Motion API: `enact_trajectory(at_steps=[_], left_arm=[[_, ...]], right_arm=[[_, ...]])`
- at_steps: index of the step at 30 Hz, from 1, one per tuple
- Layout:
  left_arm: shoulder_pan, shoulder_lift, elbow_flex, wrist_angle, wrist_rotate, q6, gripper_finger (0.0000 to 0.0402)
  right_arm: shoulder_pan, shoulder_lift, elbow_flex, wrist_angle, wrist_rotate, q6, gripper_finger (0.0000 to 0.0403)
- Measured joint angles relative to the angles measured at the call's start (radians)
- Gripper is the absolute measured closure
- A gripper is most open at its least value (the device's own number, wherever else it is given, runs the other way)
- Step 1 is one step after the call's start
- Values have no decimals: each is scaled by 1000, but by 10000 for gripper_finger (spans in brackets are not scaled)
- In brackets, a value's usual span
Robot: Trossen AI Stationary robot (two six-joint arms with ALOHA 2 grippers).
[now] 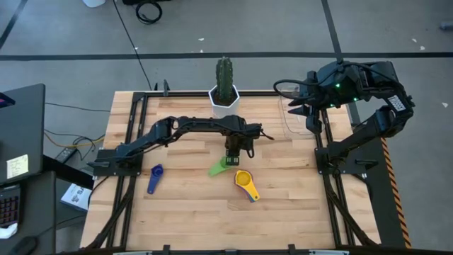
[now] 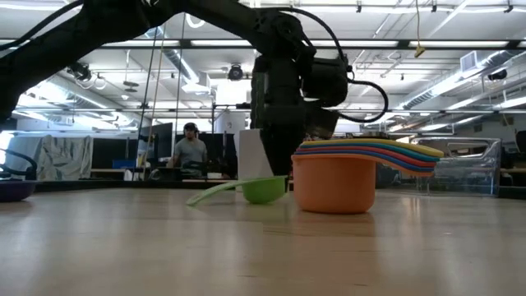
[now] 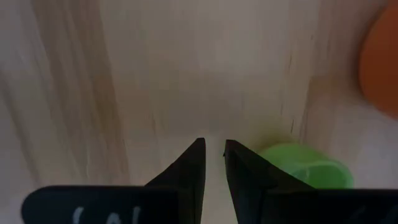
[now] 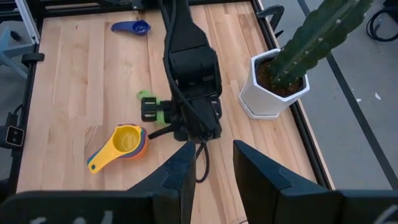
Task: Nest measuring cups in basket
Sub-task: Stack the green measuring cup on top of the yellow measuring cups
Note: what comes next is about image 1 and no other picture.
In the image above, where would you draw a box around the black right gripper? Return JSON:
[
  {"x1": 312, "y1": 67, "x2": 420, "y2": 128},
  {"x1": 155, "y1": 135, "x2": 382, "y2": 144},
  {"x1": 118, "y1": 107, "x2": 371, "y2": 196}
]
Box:
[{"x1": 287, "y1": 69, "x2": 343, "y2": 135}]

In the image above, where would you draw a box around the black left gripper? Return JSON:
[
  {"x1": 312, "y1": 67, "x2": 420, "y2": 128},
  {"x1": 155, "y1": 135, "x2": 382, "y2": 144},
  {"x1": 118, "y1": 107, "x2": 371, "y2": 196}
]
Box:
[{"x1": 224, "y1": 134, "x2": 256, "y2": 167}]

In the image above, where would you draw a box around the green measuring cup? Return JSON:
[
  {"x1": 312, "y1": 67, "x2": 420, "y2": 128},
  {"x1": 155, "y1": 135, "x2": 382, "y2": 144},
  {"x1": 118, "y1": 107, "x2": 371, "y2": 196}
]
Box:
[{"x1": 207, "y1": 155, "x2": 235, "y2": 178}]

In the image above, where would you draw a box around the yellow measuring cup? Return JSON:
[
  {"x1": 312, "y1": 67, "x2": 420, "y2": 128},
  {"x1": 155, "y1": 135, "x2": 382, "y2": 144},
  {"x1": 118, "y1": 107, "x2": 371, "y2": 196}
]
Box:
[{"x1": 234, "y1": 170, "x2": 260, "y2": 201}]

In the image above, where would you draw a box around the small indigo measuring cup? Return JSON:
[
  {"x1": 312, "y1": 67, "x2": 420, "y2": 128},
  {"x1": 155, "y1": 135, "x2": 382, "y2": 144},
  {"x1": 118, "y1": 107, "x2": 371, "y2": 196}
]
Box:
[{"x1": 147, "y1": 163, "x2": 165, "y2": 196}]

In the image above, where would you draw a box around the clear plastic basket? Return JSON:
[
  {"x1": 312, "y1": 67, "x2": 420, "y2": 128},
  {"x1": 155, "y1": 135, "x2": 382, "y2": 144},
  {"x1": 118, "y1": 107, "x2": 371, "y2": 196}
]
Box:
[{"x1": 278, "y1": 84, "x2": 327, "y2": 140}]

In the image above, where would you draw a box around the white hexagonal plant pot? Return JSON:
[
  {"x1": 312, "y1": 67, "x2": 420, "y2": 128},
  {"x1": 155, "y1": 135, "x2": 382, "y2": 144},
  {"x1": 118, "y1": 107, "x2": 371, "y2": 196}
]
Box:
[{"x1": 207, "y1": 84, "x2": 241, "y2": 120}]

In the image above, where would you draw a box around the green cactus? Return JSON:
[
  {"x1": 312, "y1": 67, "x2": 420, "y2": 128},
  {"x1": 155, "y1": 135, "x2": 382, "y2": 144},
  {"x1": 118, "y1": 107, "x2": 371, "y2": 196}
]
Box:
[{"x1": 215, "y1": 55, "x2": 236, "y2": 104}]

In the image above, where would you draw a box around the black side platform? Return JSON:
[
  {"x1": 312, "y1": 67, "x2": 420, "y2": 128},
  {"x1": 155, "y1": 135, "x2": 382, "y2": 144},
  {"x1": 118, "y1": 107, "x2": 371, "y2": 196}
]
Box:
[{"x1": 353, "y1": 123, "x2": 408, "y2": 249}]

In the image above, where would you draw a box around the yellow black hazard tape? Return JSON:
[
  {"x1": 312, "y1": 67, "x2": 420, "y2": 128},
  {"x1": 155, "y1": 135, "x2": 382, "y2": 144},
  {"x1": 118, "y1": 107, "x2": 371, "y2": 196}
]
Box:
[{"x1": 383, "y1": 136, "x2": 413, "y2": 249}]

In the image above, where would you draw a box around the printed white booklet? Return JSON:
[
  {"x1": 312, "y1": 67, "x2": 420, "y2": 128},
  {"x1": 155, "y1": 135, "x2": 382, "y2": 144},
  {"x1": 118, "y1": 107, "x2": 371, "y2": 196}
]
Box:
[{"x1": 59, "y1": 182, "x2": 94, "y2": 213}]

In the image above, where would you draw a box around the black power adapter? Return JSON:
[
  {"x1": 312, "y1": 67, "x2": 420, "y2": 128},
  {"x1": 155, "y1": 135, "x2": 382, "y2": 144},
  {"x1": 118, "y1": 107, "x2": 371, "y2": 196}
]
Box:
[{"x1": 55, "y1": 146, "x2": 77, "y2": 164}]

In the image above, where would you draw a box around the black desk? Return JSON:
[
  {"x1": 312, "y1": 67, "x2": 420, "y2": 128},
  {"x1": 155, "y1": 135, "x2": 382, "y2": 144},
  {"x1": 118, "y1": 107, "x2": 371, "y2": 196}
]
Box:
[{"x1": 0, "y1": 171, "x2": 93, "y2": 255}]

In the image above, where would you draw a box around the white round container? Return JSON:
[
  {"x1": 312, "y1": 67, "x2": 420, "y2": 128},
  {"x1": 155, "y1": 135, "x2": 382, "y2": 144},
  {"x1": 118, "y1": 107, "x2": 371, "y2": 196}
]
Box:
[{"x1": 81, "y1": 0, "x2": 107, "y2": 9}]

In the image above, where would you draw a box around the black computer monitor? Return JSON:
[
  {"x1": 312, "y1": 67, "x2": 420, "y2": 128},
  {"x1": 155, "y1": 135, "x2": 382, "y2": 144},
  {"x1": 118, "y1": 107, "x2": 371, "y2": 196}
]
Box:
[{"x1": 0, "y1": 83, "x2": 47, "y2": 186}]

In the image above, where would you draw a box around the yellow sticky note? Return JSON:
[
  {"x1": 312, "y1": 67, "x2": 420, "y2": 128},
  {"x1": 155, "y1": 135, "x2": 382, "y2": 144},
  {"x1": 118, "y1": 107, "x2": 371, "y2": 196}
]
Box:
[{"x1": 6, "y1": 154, "x2": 30, "y2": 180}]

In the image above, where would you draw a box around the black computer mouse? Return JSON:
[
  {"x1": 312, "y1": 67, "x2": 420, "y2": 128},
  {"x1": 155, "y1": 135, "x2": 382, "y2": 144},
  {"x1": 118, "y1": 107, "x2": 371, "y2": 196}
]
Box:
[{"x1": 7, "y1": 236, "x2": 40, "y2": 255}]

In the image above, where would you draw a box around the black backlit keyboard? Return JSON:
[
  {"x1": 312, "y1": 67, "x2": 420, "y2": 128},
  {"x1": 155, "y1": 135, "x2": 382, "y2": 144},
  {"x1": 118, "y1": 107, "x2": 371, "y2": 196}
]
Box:
[{"x1": 0, "y1": 183, "x2": 22, "y2": 229}]

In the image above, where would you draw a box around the black aluminium table frame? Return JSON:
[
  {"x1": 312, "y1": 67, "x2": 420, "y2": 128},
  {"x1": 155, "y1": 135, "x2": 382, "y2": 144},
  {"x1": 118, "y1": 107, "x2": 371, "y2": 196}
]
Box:
[{"x1": 84, "y1": 89, "x2": 382, "y2": 255}]

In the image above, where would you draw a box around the long black floor cable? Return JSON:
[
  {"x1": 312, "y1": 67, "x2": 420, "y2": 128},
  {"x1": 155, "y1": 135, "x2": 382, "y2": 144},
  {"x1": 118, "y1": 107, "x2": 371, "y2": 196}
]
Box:
[{"x1": 112, "y1": 0, "x2": 154, "y2": 91}]

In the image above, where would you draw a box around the coiled black cable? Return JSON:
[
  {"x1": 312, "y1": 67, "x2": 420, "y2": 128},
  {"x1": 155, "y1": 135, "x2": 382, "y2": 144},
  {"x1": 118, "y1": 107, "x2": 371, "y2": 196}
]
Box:
[{"x1": 134, "y1": 0, "x2": 164, "y2": 26}]

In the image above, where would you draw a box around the yellow cable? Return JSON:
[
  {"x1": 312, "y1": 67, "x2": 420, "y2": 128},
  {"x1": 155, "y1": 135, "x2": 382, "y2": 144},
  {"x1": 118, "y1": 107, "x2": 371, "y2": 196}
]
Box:
[{"x1": 44, "y1": 132, "x2": 105, "y2": 149}]

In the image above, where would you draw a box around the thin black cable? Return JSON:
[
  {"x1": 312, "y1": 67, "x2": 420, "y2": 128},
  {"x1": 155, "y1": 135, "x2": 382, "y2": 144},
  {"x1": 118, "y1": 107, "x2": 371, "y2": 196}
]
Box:
[{"x1": 45, "y1": 102, "x2": 111, "y2": 113}]

